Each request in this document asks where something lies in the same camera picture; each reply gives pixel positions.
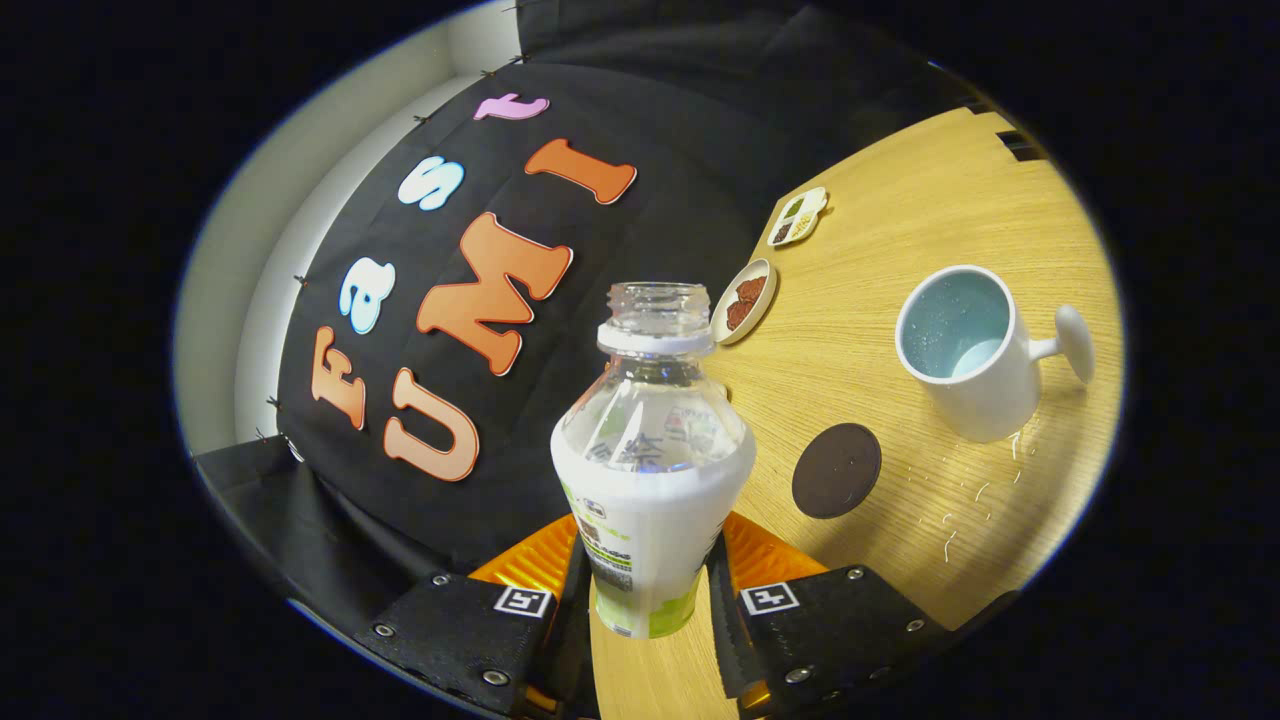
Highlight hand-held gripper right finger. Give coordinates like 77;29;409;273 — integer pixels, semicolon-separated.
705;510;946;720

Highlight black backdrop cloth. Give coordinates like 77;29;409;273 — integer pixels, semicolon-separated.
195;0;1001;641

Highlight wooden table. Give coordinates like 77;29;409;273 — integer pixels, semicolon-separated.
590;105;1126;720

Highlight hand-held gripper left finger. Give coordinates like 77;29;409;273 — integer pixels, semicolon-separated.
350;513;601;720

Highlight clear juice bottle white label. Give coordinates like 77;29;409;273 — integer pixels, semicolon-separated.
550;282;758;641

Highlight white cup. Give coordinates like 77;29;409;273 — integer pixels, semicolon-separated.
895;265;1096;444

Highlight round white plate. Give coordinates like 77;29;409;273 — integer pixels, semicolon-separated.
710;258;779;347

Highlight white divided dish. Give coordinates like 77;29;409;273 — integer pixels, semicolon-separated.
767;187;830;249

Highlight brown food pieces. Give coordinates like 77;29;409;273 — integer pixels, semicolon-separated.
725;275;769;332

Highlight dark brown round coaster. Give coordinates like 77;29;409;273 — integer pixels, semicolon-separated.
792;423;883;520

